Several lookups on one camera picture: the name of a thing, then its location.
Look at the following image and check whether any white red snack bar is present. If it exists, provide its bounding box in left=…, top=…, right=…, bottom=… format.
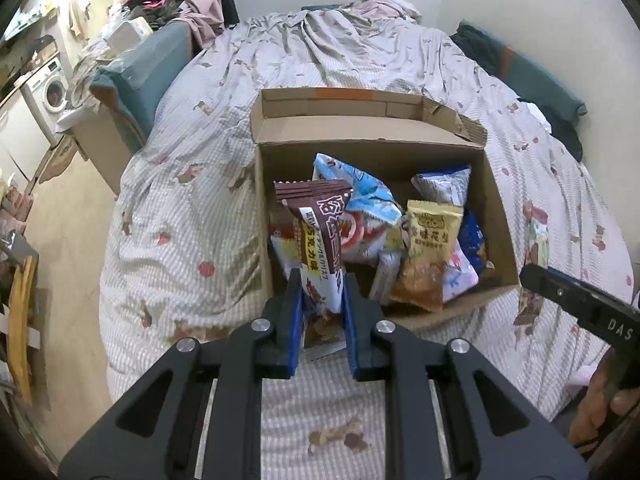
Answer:
left=369, top=249, right=402, bottom=307

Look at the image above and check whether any tan peanut snack bag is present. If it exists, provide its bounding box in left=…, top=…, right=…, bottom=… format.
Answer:
left=390, top=200, right=464, bottom=312

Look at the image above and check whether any teal bed cushion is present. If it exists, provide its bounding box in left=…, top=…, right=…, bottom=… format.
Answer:
left=90, top=20, right=193, bottom=154
left=450, top=21, right=588, bottom=126

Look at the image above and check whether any pile of clothes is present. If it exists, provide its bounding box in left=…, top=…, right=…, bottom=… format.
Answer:
left=124, top=0, right=184, bottom=32

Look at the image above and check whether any pink hanging cloth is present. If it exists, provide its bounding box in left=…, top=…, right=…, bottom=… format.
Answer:
left=177, top=0, right=224, bottom=50

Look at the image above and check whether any pink red snack packet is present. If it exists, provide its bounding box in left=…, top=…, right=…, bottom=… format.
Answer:
left=338, top=210, right=394, bottom=266

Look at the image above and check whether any white washing machine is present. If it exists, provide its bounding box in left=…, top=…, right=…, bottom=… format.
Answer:
left=21, top=54, right=67, bottom=148

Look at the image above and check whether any white snack bag yellow label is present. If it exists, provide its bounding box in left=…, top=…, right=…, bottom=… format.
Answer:
left=270, top=234, right=299, bottom=278

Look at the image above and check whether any person's right hand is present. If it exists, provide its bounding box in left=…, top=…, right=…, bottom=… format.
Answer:
left=567, top=348, right=639, bottom=453

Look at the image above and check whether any dark blue snack bag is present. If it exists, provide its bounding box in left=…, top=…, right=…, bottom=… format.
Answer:
left=458, top=209, right=487, bottom=276

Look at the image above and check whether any teal left bed cushion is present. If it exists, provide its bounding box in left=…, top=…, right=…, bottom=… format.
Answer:
left=90, top=20, right=193, bottom=154

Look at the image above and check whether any yellow cartoon snack packet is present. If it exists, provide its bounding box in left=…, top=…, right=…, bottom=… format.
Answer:
left=513, top=216, right=549, bottom=339

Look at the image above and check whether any light blue cartoon snack bag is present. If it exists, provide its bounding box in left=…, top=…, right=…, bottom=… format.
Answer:
left=312, top=153, right=402, bottom=226

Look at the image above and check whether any white box on cushion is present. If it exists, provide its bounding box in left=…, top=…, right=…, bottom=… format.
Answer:
left=106, top=16, right=153, bottom=54

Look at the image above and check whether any teal right bed cushion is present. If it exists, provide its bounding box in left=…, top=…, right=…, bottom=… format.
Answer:
left=450, top=21, right=588, bottom=126

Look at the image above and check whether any silver blue snack bag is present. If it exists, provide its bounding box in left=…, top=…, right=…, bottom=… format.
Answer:
left=411, top=166, right=472, bottom=207

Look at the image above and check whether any open cardboard box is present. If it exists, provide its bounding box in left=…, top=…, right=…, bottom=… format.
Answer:
left=250, top=88, right=518, bottom=330

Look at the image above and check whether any patterned white bed quilt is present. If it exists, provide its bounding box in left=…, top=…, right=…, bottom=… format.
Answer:
left=100, top=3, right=634, bottom=479

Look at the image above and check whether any wooden chair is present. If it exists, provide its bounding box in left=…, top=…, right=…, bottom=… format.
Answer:
left=1, top=231, right=39, bottom=405

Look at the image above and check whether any brown chocolate snack bar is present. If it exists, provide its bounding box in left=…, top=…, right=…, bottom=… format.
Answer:
left=272, top=178, right=355, bottom=361

